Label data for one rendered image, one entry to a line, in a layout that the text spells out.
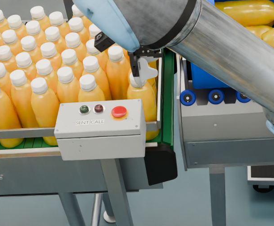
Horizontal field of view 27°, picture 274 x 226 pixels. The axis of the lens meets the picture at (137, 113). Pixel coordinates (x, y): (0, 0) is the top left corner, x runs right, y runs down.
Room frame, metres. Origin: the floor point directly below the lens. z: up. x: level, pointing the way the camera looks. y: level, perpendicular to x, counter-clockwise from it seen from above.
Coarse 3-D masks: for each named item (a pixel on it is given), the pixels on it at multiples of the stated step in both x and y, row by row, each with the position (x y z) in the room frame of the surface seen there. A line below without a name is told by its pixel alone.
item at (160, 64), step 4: (160, 52) 1.29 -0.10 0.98; (160, 60) 1.26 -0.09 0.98; (160, 64) 1.24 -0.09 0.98; (160, 68) 1.22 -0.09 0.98; (160, 72) 1.20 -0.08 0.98; (160, 76) 1.19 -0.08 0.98; (160, 80) 1.17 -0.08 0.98; (160, 84) 1.15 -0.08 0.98; (160, 88) 1.14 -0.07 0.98; (160, 92) 1.12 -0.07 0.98; (160, 96) 1.11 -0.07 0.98; (160, 100) 1.09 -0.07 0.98; (160, 104) 1.08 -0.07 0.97; (160, 108) 1.07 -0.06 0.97; (160, 112) 1.06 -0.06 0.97; (160, 116) 1.04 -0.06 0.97; (160, 120) 1.03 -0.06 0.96; (160, 124) 1.02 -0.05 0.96; (160, 128) 1.02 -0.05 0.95
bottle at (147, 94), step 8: (128, 88) 1.06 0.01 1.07; (136, 88) 1.04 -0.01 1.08; (144, 88) 1.04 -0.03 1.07; (152, 88) 1.06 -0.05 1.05; (128, 96) 1.05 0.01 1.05; (136, 96) 1.03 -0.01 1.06; (144, 96) 1.03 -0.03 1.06; (152, 96) 1.04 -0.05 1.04; (144, 104) 1.02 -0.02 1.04; (152, 104) 1.03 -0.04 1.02; (144, 112) 1.02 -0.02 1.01; (152, 112) 1.03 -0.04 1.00; (152, 120) 1.03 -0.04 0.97; (152, 136) 1.03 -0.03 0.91
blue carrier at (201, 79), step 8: (208, 0) 1.14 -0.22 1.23; (216, 0) 1.32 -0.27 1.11; (224, 0) 1.31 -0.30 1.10; (232, 0) 1.31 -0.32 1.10; (272, 0) 1.29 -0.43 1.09; (192, 64) 1.06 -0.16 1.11; (192, 72) 1.06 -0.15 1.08; (200, 72) 1.05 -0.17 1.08; (192, 80) 1.07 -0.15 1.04; (200, 80) 1.06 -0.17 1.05; (208, 80) 1.06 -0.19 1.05; (216, 80) 1.05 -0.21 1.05; (200, 88) 1.09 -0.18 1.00
